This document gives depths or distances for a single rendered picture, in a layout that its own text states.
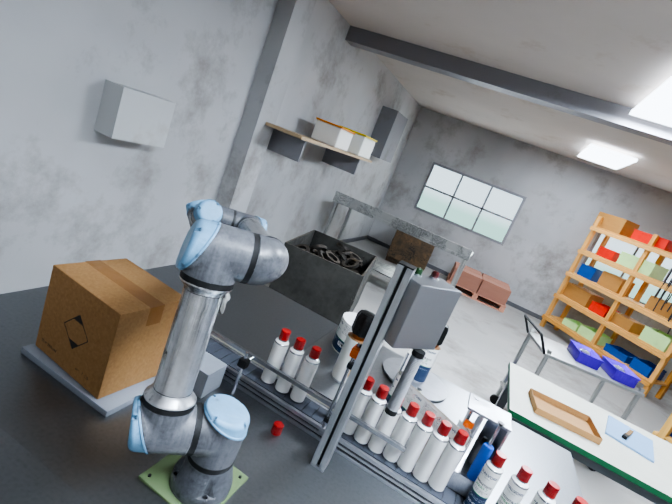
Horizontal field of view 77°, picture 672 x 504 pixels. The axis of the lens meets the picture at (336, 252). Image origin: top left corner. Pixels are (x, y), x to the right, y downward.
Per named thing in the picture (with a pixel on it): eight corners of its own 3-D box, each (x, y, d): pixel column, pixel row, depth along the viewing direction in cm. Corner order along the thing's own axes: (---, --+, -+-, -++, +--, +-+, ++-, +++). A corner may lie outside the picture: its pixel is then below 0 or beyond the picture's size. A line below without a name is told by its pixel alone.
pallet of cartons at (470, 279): (503, 304, 837) (513, 286, 828) (502, 314, 758) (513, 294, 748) (447, 278, 874) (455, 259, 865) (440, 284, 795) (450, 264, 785)
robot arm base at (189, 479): (242, 482, 111) (254, 453, 108) (202, 521, 97) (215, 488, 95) (199, 448, 116) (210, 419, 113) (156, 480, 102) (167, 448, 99)
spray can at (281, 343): (277, 381, 151) (296, 331, 146) (269, 387, 146) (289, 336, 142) (265, 374, 153) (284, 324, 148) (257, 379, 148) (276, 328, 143)
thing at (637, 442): (651, 442, 248) (652, 440, 248) (653, 463, 222) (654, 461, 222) (607, 416, 261) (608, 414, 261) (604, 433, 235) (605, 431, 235)
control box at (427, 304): (434, 350, 122) (462, 292, 118) (392, 348, 112) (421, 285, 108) (412, 331, 130) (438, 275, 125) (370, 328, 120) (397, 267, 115)
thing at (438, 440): (428, 476, 133) (456, 423, 129) (425, 486, 129) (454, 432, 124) (413, 467, 135) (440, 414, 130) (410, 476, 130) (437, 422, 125)
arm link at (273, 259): (311, 254, 94) (267, 211, 138) (264, 241, 89) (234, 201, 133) (293, 302, 95) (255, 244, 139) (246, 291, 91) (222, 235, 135)
